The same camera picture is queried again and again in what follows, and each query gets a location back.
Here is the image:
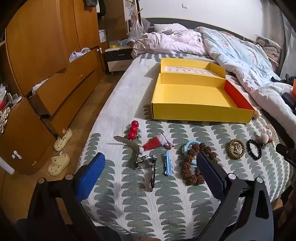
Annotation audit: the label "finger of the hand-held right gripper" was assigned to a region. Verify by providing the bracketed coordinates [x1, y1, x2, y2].
[276, 143, 296, 167]

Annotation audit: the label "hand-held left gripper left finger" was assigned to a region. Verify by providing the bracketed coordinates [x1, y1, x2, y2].
[18, 152, 121, 241]

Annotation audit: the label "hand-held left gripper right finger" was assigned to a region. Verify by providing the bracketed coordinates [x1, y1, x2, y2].
[196, 151, 274, 241]

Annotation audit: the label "brown bead bracelet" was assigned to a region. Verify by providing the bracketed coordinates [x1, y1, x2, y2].
[181, 142, 219, 186]

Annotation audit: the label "gold spiral hair tie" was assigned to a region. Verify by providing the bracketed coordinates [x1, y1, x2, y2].
[225, 138, 245, 160]

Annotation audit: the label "plush clear spiral hair tie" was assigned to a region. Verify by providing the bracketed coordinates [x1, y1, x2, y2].
[258, 124, 279, 147]

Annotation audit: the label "light blue hair tie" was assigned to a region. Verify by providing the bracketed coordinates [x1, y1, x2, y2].
[181, 140, 200, 166]

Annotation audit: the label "black bead bracelet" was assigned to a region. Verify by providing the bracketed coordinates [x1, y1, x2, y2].
[246, 139, 263, 161]

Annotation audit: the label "blue hair clip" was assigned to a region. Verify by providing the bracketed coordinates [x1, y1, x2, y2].
[164, 150, 171, 176]

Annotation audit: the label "red ball hair clip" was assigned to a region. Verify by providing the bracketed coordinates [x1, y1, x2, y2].
[128, 120, 140, 141]

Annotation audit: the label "santa hat hair clip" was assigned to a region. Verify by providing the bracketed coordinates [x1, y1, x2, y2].
[139, 133, 175, 154]

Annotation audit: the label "yellow cardboard box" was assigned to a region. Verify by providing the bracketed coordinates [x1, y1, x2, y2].
[151, 57, 255, 124]

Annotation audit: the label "green patterned bedspread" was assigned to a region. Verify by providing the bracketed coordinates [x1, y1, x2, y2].
[76, 52, 292, 239]

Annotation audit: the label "black clothes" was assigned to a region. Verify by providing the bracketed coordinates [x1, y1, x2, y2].
[270, 74, 296, 86]

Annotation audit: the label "white tube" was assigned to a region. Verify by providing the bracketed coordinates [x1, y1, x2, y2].
[0, 158, 15, 175]

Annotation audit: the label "white cloth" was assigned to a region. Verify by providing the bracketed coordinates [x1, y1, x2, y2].
[32, 79, 49, 92]

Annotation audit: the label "light blue quilt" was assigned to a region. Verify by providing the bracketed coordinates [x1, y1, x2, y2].
[194, 26, 296, 121]

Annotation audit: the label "patterned pillow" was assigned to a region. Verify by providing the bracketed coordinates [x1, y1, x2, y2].
[255, 36, 282, 63]

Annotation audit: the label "pile of shelf items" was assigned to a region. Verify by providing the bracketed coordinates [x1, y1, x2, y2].
[0, 83, 22, 133]

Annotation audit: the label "grey sheer curtain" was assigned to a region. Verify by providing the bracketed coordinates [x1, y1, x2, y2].
[270, 0, 296, 77]

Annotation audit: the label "dark nightstand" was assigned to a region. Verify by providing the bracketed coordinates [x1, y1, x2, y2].
[104, 45, 134, 73]

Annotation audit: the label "white plastic bag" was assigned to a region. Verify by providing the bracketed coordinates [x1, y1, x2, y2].
[69, 47, 91, 62]

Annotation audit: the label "pink quilt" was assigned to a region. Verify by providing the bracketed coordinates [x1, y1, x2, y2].
[132, 23, 208, 58]

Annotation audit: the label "wooden wardrobe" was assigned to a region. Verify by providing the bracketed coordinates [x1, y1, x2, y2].
[0, 0, 109, 176]

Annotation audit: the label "white pillow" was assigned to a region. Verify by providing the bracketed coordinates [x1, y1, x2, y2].
[154, 23, 188, 33]

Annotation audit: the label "clear hanging plastic bag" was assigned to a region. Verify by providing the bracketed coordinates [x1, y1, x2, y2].
[127, 16, 151, 40]

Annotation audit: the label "dark headboard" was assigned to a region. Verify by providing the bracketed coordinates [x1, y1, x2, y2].
[144, 17, 255, 42]

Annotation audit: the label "black hanging garment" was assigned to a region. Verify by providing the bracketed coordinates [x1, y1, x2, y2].
[98, 0, 107, 16]

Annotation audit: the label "wooden rack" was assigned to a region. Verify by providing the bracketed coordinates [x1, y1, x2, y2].
[125, 0, 144, 26]

